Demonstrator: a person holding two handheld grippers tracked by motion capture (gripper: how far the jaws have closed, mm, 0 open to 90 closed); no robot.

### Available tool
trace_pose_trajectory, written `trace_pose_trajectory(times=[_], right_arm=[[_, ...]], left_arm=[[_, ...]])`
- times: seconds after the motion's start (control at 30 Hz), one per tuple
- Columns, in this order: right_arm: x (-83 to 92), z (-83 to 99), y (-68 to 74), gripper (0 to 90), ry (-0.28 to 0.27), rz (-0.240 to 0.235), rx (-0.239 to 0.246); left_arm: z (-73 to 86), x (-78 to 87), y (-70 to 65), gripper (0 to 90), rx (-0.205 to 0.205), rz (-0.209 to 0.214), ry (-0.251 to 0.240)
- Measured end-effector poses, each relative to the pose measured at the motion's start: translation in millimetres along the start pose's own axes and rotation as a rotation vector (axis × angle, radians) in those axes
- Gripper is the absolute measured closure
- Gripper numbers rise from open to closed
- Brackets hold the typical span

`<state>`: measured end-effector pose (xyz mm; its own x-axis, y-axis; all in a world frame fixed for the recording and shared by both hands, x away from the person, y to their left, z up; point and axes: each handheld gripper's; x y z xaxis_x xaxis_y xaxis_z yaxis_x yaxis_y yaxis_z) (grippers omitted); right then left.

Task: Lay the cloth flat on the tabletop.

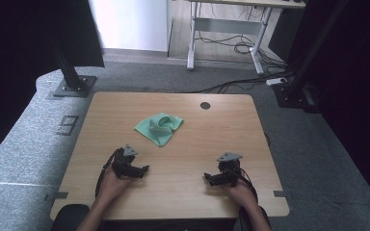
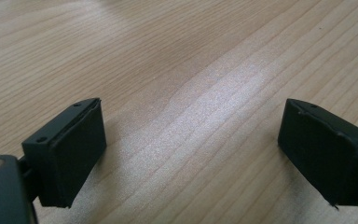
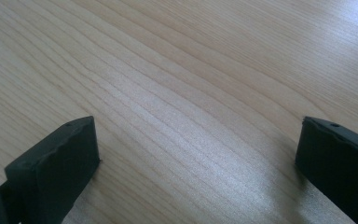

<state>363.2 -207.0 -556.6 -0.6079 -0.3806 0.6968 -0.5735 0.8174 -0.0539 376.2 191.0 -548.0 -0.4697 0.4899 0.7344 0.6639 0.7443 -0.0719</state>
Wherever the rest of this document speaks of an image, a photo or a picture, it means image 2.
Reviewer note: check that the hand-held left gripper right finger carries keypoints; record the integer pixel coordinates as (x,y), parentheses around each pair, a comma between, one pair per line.
(320,155)

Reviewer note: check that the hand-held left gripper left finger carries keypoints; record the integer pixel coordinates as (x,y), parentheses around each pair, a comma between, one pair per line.
(71,155)

